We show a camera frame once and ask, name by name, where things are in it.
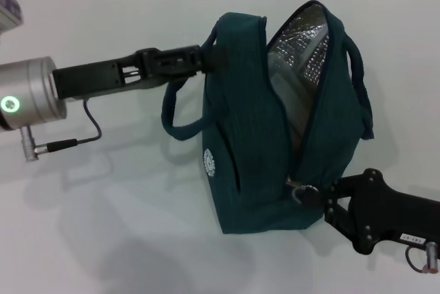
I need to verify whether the grey left gripper cable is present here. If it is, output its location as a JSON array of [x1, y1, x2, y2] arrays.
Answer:
[[20, 99, 102, 163]]

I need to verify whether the grey right gripper cable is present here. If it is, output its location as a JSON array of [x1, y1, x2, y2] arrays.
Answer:
[[404, 241, 440, 273]]

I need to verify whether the dark teal insulated lunch bag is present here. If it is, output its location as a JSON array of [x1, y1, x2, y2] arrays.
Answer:
[[161, 0, 375, 236]]

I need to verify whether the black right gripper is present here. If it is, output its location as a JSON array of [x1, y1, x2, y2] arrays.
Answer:
[[303, 168, 440, 256]]

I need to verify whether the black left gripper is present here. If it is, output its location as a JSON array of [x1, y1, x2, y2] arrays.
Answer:
[[52, 44, 230, 101]]

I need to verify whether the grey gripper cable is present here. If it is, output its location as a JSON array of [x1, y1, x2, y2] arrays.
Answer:
[[20, 99, 102, 163], [404, 241, 440, 273]]

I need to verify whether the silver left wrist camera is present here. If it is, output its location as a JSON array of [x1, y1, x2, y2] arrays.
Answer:
[[0, 0, 24, 36]]

